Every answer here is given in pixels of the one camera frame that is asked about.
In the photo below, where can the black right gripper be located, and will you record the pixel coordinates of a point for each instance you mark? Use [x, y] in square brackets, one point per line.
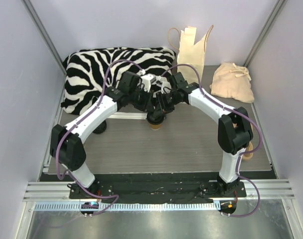
[162, 104]

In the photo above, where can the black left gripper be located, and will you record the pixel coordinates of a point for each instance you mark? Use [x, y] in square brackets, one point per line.
[143, 103]

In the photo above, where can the single black cup lid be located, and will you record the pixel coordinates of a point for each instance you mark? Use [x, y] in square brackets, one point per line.
[154, 120]

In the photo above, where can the single brown paper cup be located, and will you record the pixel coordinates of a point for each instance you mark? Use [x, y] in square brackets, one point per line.
[155, 126]

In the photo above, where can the black lid stack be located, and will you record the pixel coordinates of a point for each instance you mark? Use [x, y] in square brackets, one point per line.
[101, 128]

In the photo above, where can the cardboard cup carrier tray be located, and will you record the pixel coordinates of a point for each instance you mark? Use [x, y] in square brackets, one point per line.
[248, 154]

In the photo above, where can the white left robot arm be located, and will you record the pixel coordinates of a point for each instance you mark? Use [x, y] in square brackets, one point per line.
[66, 144]

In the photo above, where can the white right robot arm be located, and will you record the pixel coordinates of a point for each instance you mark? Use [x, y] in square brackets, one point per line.
[234, 131]

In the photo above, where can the white paper straw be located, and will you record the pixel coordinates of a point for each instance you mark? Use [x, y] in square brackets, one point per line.
[128, 116]

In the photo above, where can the cream paper bag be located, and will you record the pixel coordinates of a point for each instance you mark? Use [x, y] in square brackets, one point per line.
[190, 53]

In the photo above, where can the zebra print cushion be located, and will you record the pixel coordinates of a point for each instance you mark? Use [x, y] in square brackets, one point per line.
[88, 70]

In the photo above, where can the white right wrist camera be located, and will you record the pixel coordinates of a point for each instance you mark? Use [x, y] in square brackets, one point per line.
[164, 85]

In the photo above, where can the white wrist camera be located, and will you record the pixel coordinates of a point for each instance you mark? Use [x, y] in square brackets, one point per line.
[146, 81]
[164, 85]

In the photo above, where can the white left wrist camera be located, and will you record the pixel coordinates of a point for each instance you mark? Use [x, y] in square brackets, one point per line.
[146, 81]

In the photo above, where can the beige cloth drawstring pouch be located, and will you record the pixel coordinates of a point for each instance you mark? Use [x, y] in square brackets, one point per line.
[232, 81]

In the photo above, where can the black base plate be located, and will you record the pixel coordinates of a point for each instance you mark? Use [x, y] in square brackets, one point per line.
[159, 188]

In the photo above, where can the white slotted cable duct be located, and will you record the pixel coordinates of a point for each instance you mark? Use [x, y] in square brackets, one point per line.
[92, 206]

